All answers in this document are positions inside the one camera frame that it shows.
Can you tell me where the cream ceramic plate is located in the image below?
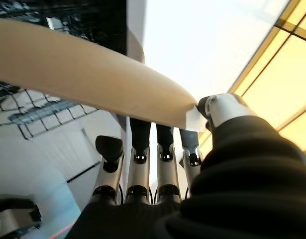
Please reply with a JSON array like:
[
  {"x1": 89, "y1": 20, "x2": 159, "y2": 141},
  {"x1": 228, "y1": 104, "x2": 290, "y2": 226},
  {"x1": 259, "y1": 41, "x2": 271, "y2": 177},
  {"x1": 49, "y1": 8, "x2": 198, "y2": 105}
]
[{"x1": 0, "y1": 18, "x2": 208, "y2": 133}]

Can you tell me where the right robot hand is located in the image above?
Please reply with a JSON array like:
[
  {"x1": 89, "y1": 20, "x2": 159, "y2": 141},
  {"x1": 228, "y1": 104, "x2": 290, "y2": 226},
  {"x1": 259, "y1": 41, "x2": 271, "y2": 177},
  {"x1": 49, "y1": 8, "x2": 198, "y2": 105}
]
[{"x1": 65, "y1": 93, "x2": 306, "y2": 239}]

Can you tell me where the dark framed amber window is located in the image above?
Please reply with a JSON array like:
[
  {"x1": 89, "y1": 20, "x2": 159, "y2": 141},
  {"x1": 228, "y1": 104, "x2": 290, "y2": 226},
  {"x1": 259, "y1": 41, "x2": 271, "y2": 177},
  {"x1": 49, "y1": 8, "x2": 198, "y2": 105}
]
[{"x1": 199, "y1": 0, "x2": 306, "y2": 160}]

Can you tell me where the open dishwasher wire rack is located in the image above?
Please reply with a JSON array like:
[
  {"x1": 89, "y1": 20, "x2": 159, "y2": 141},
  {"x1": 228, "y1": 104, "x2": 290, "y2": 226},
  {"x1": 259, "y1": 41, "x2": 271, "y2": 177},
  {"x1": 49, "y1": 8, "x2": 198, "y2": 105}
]
[{"x1": 0, "y1": 0, "x2": 130, "y2": 139}]

